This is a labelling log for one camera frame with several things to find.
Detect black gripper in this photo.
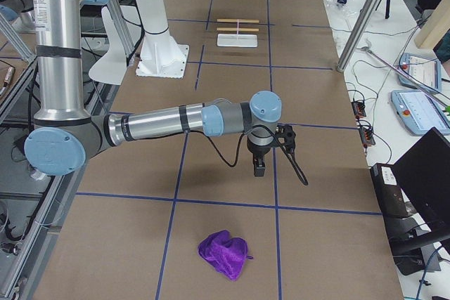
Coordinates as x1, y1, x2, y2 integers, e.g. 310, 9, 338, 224
247, 136, 274, 177

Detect purple towel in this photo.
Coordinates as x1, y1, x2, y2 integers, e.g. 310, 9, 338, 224
198, 230, 253, 281

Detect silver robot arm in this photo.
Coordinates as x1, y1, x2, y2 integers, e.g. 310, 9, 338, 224
25, 0, 282, 176

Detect white rack base tray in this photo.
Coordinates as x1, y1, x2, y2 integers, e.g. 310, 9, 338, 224
217, 34, 258, 48

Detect wooden rack rod near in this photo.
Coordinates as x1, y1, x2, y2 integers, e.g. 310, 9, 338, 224
217, 27, 259, 34

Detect wooden rack rod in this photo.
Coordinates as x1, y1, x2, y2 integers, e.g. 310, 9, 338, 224
217, 27, 259, 34
217, 18, 259, 24

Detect wooden rack rod far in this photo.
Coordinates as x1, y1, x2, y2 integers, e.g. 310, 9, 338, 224
217, 18, 259, 24

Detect orange connector block near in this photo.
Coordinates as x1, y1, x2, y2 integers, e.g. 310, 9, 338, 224
359, 125, 376, 148

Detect orange connector block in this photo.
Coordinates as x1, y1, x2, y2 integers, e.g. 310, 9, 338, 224
352, 100, 366, 119
359, 125, 376, 148

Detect orange connector block far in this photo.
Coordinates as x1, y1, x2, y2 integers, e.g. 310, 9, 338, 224
352, 100, 366, 119

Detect black box device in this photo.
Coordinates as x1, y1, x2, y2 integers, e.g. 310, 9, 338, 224
370, 163, 412, 219

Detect black monitor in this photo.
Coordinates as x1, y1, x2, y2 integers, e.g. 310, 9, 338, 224
392, 127, 449, 226

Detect teach pendant near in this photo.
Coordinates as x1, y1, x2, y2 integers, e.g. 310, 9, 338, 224
390, 90, 449, 136

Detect teach pendant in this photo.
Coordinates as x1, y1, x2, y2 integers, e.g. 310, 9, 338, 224
399, 53, 442, 91
390, 90, 449, 136

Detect white paddle board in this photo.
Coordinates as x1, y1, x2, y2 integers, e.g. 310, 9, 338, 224
89, 7, 127, 86

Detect teach pendant far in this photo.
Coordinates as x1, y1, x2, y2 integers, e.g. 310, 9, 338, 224
399, 53, 442, 91

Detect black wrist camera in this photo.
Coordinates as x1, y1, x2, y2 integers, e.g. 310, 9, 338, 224
276, 124, 296, 154

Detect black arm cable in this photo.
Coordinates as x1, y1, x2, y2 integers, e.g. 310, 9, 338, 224
184, 123, 309, 186

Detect white pedestal column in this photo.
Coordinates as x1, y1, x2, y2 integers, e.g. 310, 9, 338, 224
136, 0, 189, 79

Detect aluminium frame post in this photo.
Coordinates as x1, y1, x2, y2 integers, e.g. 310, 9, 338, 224
337, 0, 380, 72

